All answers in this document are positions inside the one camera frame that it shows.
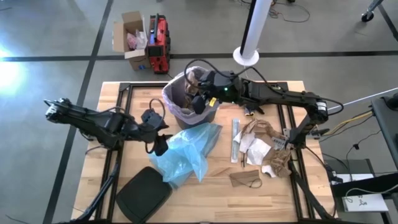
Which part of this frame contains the white box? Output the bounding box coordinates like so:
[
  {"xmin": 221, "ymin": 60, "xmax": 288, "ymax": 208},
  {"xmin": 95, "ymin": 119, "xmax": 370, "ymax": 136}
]
[{"xmin": 330, "ymin": 172, "xmax": 390, "ymax": 213}]

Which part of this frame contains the open cardboard box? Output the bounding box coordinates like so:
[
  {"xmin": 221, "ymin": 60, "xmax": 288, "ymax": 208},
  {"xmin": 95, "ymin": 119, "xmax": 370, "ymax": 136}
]
[{"xmin": 112, "ymin": 11, "xmax": 152, "ymax": 71}]

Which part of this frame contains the thin white rod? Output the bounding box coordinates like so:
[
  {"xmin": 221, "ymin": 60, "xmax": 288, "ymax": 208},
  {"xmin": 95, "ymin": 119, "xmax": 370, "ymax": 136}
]
[{"xmin": 327, "ymin": 87, "xmax": 398, "ymax": 112}]

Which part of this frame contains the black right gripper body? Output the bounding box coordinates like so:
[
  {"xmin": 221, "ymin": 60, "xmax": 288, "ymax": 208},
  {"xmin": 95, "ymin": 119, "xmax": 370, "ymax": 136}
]
[{"xmin": 205, "ymin": 72, "xmax": 245, "ymax": 105}]

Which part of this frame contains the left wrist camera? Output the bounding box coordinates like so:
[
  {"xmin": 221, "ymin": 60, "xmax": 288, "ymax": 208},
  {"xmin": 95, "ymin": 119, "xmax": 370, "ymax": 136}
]
[{"xmin": 141, "ymin": 108, "xmax": 165, "ymax": 126}]

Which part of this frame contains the floor cable tangle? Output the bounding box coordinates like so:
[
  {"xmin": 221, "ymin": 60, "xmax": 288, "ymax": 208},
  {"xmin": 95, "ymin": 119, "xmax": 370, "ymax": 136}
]
[{"xmin": 267, "ymin": 0, "xmax": 312, "ymax": 24}]

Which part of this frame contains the brown paper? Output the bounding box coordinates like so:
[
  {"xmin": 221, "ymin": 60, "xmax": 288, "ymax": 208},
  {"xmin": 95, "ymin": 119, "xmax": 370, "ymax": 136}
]
[
  {"xmin": 182, "ymin": 70, "xmax": 203, "ymax": 109},
  {"xmin": 241, "ymin": 119, "xmax": 289, "ymax": 147},
  {"xmin": 267, "ymin": 148, "xmax": 292, "ymax": 179}
]

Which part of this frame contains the black trash bin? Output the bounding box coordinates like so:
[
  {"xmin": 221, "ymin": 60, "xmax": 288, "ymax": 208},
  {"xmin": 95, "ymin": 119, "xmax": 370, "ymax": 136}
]
[{"xmin": 172, "ymin": 104, "xmax": 220, "ymax": 130}]

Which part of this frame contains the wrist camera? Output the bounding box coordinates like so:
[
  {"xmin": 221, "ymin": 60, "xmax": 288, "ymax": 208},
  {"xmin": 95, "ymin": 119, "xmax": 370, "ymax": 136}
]
[
  {"xmin": 141, "ymin": 108, "xmax": 165, "ymax": 126},
  {"xmin": 200, "ymin": 71, "xmax": 218, "ymax": 91}
]

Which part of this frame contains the pink item in bag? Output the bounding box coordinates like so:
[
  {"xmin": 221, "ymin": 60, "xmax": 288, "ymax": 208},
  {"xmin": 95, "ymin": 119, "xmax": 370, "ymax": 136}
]
[{"xmin": 126, "ymin": 29, "xmax": 149, "ymax": 50}]

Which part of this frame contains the blue trash bag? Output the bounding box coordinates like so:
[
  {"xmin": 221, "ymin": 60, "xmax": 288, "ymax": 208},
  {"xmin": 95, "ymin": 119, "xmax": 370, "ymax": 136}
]
[{"xmin": 148, "ymin": 122, "xmax": 223, "ymax": 189}]

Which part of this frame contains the black table clamp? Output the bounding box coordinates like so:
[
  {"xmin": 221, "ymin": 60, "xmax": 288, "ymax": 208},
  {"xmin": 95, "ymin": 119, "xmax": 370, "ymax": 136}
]
[{"xmin": 306, "ymin": 126, "xmax": 331, "ymax": 138}]

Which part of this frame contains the thin black cord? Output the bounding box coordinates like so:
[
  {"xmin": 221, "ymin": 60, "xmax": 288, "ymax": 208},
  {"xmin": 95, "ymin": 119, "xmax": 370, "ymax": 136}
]
[{"xmin": 239, "ymin": 177, "xmax": 264, "ymax": 190}]

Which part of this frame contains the black power cable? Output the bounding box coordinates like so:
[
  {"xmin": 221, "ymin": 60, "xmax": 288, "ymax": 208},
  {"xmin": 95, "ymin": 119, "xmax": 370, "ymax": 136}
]
[{"xmin": 344, "ymin": 129, "xmax": 384, "ymax": 163}]

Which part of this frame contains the white pole with base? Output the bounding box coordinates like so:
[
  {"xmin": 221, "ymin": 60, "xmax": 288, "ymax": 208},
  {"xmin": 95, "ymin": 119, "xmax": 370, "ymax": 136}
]
[{"xmin": 233, "ymin": 0, "xmax": 273, "ymax": 67}]

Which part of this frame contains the brown paper sleeve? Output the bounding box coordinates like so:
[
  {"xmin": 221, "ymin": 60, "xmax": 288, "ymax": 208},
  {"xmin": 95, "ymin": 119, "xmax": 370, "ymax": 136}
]
[{"xmin": 229, "ymin": 169, "xmax": 261, "ymax": 189}]

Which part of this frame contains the black side desk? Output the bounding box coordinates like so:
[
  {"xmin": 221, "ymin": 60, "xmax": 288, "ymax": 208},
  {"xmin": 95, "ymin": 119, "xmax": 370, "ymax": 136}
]
[{"xmin": 371, "ymin": 92, "xmax": 398, "ymax": 156}]

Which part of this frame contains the black table frame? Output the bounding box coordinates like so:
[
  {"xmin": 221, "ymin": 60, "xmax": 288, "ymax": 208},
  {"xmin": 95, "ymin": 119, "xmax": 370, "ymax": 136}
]
[{"xmin": 74, "ymin": 81, "xmax": 338, "ymax": 224}]

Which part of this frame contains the grey metal cart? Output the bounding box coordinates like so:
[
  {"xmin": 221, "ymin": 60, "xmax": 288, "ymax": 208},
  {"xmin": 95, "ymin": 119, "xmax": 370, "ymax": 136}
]
[{"xmin": 360, "ymin": 0, "xmax": 386, "ymax": 23}]

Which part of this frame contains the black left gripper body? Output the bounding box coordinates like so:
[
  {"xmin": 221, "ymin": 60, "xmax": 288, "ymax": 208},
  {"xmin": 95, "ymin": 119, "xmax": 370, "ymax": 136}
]
[{"xmin": 132, "ymin": 119, "xmax": 162, "ymax": 144}]

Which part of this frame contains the white paper sheet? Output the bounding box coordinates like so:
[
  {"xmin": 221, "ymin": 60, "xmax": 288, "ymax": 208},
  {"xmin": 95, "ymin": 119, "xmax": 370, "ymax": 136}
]
[
  {"xmin": 238, "ymin": 132, "xmax": 256, "ymax": 154},
  {"xmin": 246, "ymin": 138, "xmax": 272, "ymax": 166}
]

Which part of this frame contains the yellow cable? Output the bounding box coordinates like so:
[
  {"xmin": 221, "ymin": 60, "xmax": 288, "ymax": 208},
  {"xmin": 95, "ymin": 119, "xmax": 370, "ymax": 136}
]
[{"xmin": 322, "ymin": 110, "xmax": 374, "ymax": 137}]

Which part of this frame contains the red toolbox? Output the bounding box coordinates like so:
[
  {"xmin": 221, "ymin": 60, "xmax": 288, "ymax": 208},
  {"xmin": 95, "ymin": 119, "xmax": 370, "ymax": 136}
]
[{"xmin": 146, "ymin": 13, "xmax": 172, "ymax": 75}]

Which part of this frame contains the barcode label paper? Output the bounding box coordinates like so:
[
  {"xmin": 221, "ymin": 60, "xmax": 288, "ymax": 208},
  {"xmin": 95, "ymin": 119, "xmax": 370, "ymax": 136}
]
[{"xmin": 271, "ymin": 136, "xmax": 287, "ymax": 151}]

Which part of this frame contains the long clear plastic strip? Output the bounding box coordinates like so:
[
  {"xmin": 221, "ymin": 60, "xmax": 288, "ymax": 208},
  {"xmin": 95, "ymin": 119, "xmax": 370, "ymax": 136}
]
[{"xmin": 230, "ymin": 118, "xmax": 241, "ymax": 164}]

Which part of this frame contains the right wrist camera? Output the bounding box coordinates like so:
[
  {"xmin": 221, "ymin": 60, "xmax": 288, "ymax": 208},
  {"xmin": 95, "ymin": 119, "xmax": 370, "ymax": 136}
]
[{"xmin": 200, "ymin": 71, "xmax": 218, "ymax": 91}]

